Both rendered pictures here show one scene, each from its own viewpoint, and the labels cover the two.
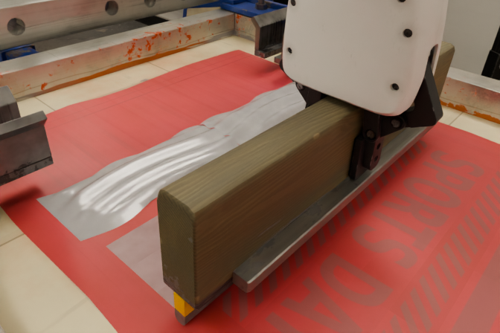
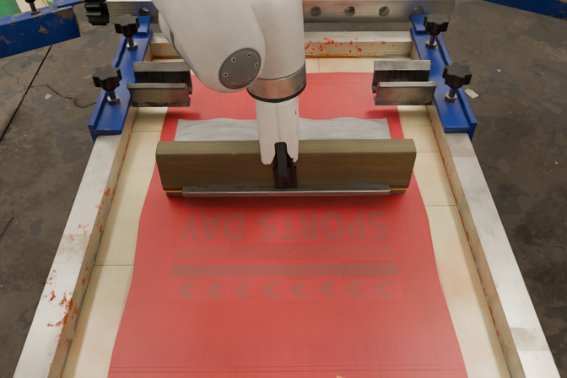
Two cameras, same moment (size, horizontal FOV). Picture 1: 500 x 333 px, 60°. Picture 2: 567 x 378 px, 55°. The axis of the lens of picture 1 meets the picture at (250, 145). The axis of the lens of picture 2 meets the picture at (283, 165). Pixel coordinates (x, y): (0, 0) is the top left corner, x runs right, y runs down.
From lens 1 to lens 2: 0.61 m
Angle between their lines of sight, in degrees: 40
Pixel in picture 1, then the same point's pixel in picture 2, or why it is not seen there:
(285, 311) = (199, 216)
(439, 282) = (263, 251)
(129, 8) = (330, 13)
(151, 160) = (234, 126)
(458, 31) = not seen: outside the picture
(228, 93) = (328, 106)
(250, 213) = (188, 167)
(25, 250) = (155, 137)
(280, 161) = (205, 154)
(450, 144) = (397, 214)
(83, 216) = (181, 137)
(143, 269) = not seen: hidden behind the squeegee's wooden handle
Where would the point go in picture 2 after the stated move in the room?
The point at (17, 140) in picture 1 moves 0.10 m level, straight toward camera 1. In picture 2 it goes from (173, 91) to (146, 129)
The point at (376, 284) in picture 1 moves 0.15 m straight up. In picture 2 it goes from (240, 234) to (233, 156)
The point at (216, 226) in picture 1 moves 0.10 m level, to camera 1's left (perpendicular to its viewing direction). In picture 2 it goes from (167, 163) to (131, 126)
